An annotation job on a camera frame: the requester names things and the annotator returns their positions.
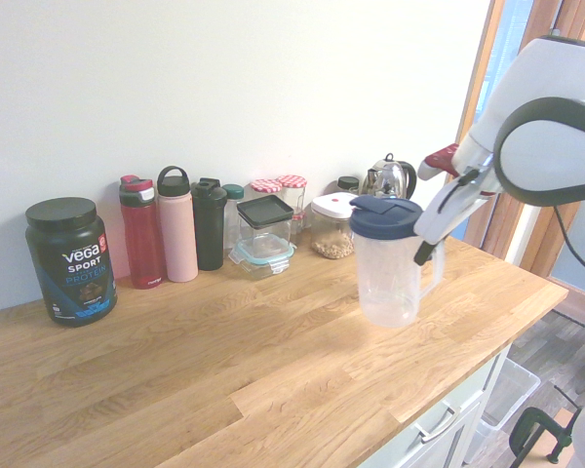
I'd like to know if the clear bottle with green cap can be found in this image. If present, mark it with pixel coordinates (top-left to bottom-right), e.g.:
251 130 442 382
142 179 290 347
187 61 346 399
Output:
221 183 246 253

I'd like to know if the square jar with black lid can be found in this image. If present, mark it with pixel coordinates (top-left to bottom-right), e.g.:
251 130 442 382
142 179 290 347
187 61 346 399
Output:
236 195 295 245

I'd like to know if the pale green cabinet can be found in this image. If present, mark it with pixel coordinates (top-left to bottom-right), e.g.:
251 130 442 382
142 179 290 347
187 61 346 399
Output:
355 340 513 468

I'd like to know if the jar with red checkered lid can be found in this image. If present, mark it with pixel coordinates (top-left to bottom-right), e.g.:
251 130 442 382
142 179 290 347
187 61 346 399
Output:
276 174 307 230
250 178 284 202

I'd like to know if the steel electric kettle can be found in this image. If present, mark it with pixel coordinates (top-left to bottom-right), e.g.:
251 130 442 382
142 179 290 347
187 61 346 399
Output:
365 152 419 201

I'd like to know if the wooden door frame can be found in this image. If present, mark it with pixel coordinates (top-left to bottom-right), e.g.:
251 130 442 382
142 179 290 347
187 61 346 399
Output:
443 0 585 337

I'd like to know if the red water bottle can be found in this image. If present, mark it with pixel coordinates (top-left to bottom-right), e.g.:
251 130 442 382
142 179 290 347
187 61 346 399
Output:
118 175 167 291

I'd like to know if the metal drawer handle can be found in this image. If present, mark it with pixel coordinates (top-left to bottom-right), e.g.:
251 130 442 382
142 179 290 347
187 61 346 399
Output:
412 407 458 444

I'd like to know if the green screw clamp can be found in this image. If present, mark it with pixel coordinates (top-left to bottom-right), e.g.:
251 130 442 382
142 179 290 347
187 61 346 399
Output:
508 384 584 464

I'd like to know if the black shaker bottle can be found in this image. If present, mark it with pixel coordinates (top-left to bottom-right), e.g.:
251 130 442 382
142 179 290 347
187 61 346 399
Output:
191 177 228 272

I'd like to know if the red and grey wrist camera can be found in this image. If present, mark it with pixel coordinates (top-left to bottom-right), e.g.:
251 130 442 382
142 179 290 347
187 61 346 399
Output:
417 143 497 199

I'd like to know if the nut container with white lid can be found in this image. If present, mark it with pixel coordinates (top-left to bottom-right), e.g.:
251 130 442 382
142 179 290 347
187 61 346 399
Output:
310 192 360 260

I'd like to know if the pink bottle with black lid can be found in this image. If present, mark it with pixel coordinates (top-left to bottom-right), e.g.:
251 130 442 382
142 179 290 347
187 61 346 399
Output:
156 165 200 284

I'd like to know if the clear pitcher with blue lid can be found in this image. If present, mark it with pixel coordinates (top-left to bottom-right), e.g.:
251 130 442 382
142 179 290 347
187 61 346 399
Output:
348 194 447 329

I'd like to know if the glass container with teal clips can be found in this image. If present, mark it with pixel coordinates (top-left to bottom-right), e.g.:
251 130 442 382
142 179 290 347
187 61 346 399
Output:
227 236 297 281

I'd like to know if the clear plastic storage bin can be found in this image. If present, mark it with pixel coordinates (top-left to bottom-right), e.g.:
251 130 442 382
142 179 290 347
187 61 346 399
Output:
467 358 541 454

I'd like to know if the black Vega protein tub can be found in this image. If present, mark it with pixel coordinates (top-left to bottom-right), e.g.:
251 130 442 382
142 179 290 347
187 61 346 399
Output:
24 196 119 329

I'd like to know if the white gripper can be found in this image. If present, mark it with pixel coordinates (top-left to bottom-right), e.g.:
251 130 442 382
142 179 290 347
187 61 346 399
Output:
412 168 498 267

